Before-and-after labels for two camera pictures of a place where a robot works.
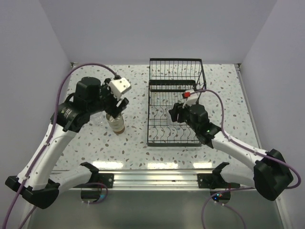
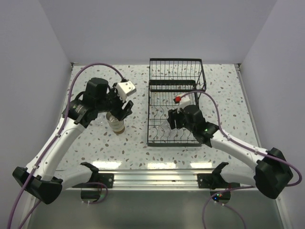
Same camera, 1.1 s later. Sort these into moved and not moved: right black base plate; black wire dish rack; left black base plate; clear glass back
Moved: clear glass back
Not moved: black wire dish rack; left black base plate; right black base plate
